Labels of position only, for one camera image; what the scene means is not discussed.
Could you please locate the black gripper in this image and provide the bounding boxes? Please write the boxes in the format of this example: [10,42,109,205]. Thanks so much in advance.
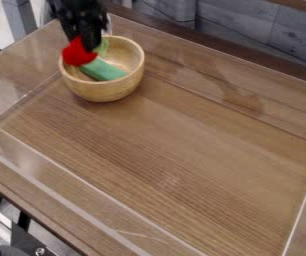
[46,0,108,52]

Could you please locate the red plush strawberry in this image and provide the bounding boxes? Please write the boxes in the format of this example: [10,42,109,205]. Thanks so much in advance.
[61,36,109,66]

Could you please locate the wooden bowl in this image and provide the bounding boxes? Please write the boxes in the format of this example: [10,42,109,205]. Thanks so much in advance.
[58,35,145,102]

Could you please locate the green rectangular block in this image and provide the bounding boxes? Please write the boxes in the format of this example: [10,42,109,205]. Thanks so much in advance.
[80,58,126,81]

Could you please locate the clear acrylic tray walls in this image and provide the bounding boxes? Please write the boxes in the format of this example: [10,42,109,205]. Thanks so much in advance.
[0,17,306,256]

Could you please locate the grey post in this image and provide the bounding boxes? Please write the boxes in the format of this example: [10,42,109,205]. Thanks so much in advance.
[1,0,37,41]

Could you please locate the black metal bracket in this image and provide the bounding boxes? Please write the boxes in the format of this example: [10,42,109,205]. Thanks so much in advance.
[10,223,57,256]

